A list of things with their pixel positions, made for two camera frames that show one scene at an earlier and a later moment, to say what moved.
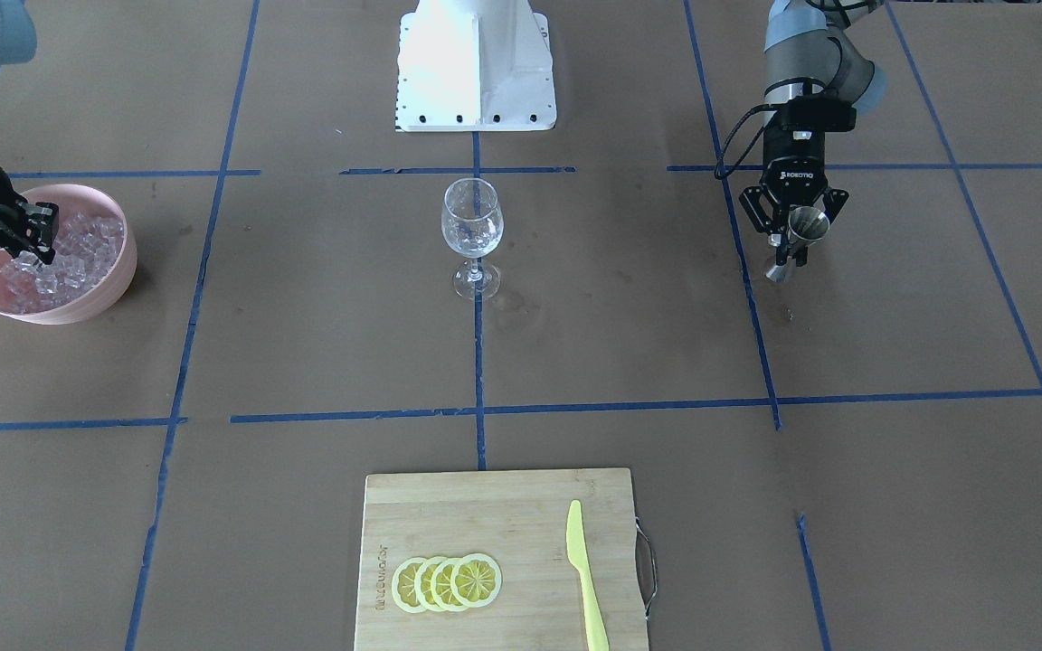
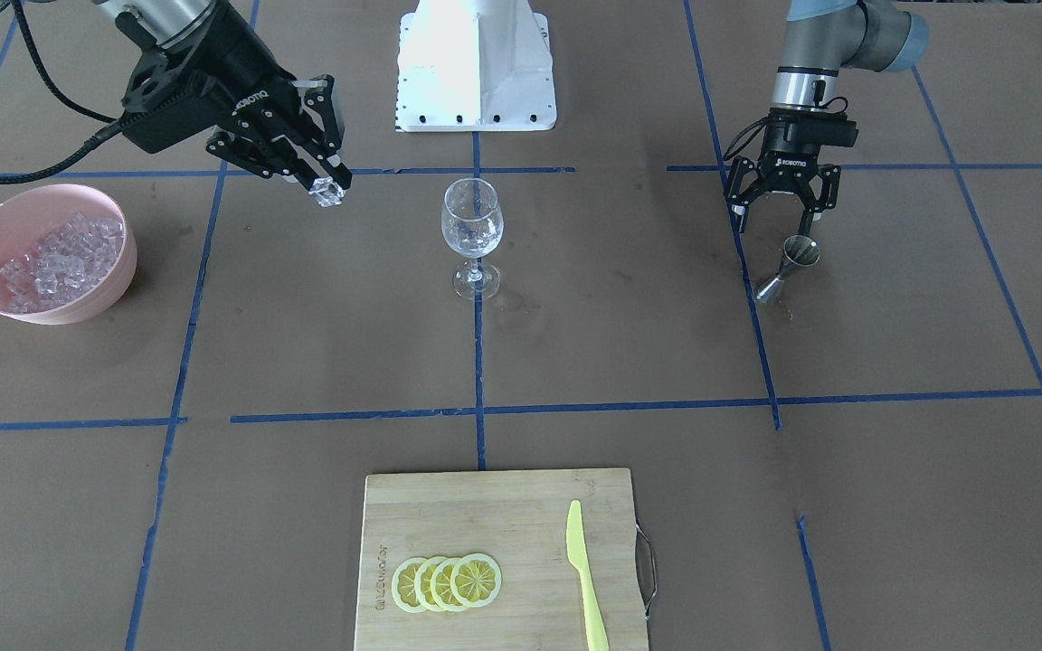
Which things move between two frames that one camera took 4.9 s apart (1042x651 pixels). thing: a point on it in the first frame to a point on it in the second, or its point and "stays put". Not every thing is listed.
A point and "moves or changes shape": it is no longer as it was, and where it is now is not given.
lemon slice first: x=476 y=580 stays put
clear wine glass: x=473 y=226 stays put
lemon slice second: x=440 y=585 stays put
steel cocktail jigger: x=805 y=224 moves or changes shape
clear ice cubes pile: x=85 y=249 stays put
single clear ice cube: x=29 y=260 to x=326 y=193
